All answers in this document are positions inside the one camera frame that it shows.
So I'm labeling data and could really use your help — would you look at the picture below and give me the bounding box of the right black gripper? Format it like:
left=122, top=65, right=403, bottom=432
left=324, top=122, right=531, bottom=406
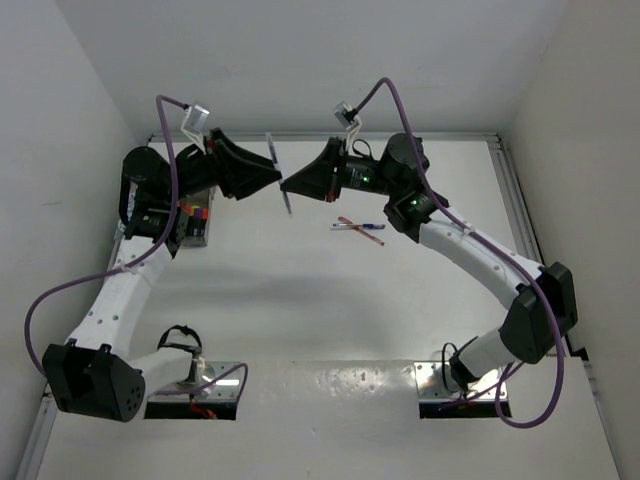
left=281, top=137, right=399, bottom=203

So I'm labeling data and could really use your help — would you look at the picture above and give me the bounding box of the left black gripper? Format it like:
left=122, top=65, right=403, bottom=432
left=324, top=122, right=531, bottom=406
left=162, top=128, right=280, bottom=205

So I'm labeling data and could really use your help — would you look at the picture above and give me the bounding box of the clear thin ballpoint pen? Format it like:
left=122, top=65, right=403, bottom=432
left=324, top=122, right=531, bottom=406
left=265, top=132, right=293, bottom=218

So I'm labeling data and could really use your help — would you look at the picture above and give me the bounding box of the blue gel pen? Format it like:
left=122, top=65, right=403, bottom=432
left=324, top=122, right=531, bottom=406
left=331, top=222, right=386, bottom=231

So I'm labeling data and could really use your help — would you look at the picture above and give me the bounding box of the red gel pen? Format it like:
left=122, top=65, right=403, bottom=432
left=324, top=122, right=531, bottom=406
left=336, top=217, right=385, bottom=246

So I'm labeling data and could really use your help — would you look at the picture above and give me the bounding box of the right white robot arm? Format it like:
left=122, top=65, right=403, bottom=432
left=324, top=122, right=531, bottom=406
left=281, top=133, right=578, bottom=388

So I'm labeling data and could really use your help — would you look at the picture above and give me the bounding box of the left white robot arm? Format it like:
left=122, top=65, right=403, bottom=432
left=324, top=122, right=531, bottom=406
left=42, top=129, right=282, bottom=422

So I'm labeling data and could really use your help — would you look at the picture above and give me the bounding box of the clear compartment organizer tray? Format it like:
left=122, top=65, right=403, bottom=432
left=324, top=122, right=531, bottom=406
left=179, top=188, right=215, bottom=248

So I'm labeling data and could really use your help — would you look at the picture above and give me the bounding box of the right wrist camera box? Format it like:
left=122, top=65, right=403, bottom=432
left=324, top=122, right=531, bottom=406
left=333, top=102, right=362, bottom=149

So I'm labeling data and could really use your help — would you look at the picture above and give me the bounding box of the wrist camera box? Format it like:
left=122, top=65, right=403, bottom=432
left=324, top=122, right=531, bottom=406
left=180, top=103, right=210, bottom=151
left=333, top=102, right=362, bottom=149

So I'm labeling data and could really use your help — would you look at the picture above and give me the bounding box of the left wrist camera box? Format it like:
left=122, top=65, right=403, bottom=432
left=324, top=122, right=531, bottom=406
left=180, top=103, right=210, bottom=151

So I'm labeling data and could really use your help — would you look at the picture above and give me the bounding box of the aluminium table edge rail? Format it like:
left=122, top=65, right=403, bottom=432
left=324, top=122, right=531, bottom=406
left=149, top=131, right=502, bottom=143

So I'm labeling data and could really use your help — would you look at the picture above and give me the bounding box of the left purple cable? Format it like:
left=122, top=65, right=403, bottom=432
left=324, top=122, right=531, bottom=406
left=23, top=94, right=250, bottom=396

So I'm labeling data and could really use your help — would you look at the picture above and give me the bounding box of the purple cable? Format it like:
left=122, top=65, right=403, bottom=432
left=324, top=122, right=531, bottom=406
left=23, top=94, right=250, bottom=396
left=352, top=77, right=567, bottom=429

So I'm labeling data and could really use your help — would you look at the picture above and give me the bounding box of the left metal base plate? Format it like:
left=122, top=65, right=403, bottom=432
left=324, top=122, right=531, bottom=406
left=149, top=361, right=248, bottom=403

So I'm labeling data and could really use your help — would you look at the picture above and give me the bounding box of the metal base plate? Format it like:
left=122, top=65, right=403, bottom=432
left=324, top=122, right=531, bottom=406
left=149, top=361, right=248, bottom=403
left=414, top=360, right=511, bottom=402

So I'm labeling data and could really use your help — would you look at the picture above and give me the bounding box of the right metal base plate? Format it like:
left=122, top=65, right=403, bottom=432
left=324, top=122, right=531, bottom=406
left=414, top=360, right=511, bottom=402

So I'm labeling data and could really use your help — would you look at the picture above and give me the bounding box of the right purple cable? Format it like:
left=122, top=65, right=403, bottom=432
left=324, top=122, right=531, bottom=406
left=352, top=77, right=567, bottom=429

